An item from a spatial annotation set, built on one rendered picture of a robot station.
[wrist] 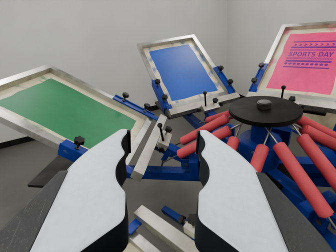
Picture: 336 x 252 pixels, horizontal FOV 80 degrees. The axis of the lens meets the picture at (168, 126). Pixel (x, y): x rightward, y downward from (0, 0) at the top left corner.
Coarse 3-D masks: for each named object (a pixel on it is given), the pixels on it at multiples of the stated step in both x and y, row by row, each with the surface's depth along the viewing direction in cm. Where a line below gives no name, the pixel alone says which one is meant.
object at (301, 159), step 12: (276, 132) 127; (288, 132) 122; (288, 144) 128; (192, 156) 111; (300, 156) 106; (192, 168) 109; (276, 168) 100; (312, 168) 101; (276, 180) 94; (288, 180) 92; (324, 180) 101; (288, 192) 88; (300, 192) 86; (324, 192) 81; (300, 204) 78; (312, 216) 76; (324, 228) 73
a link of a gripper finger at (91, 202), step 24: (96, 144) 11; (120, 144) 11; (72, 168) 9; (96, 168) 9; (120, 168) 10; (72, 192) 8; (96, 192) 8; (120, 192) 8; (48, 216) 7; (72, 216) 7; (96, 216) 7; (120, 216) 7; (48, 240) 6; (72, 240) 6; (96, 240) 6; (120, 240) 7
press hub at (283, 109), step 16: (256, 96) 106; (272, 96) 103; (240, 112) 92; (256, 112) 90; (272, 112) 88; (288, 112) 87; (256, 128) 96; (240, 144) 102; (256, 144) 98; (272, 144) 96; (272, 160) 96; (288, 176) 95
